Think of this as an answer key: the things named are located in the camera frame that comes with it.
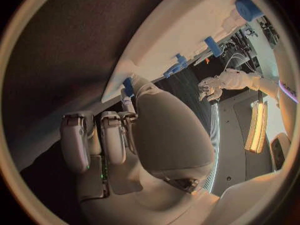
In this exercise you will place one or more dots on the white task board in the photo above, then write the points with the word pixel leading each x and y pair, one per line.
pixel 178 26

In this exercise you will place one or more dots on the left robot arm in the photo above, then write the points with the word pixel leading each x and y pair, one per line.
pixel 246 81

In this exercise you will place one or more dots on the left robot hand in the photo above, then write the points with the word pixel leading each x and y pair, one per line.
pixel 208 90

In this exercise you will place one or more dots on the blue block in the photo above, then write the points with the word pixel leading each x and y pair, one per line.
pixel 212 46

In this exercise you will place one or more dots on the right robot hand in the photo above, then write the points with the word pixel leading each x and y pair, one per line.
pixel 168 135

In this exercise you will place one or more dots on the glowing light bar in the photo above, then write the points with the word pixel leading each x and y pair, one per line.
pixel 256 127

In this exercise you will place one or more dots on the blue plug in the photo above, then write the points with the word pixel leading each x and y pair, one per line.
pixel 172 71

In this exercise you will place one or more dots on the blue cylinder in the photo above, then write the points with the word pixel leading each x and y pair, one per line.
pixel 128 87

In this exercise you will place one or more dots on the blue peg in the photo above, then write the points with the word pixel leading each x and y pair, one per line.
pixel 181 60

